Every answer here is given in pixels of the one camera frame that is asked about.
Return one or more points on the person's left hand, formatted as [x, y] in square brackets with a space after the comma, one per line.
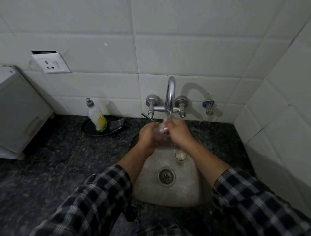
[147, 137]

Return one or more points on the person's right hand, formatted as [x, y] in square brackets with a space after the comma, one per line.
[179, 133]

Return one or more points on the person's left fingers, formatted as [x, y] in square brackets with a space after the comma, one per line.
[155, 126]

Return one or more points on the person's right fingers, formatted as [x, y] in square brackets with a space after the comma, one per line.
[167, 127]

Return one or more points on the clear drinking glass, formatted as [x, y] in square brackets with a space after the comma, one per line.
[161, 132]

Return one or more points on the person's left forearm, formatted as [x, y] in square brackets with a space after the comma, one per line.
[102, 192]

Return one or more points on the person's right forearm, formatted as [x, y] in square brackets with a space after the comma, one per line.
[240, 194]

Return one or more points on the small glass with residue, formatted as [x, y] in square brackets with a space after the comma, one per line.
[180, 156]

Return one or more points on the sink drain strainer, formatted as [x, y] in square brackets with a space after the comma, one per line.
[166, 176]

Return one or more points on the steel kitchen sink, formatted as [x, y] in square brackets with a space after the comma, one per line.
[170, 177]

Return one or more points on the black round tray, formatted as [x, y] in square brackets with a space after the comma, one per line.
[103, 126]

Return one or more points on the dish soap bottle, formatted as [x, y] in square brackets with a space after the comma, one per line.
[96, 116]

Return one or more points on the white appliance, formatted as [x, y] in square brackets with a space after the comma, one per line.
[20, 114]

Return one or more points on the chrome wall-mounted faucet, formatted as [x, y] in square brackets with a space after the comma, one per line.
[167, 101]

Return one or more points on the small wall tap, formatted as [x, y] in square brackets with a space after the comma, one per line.
[208, 107]

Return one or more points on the white wall power socket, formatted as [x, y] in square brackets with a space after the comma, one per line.
[51, 63]

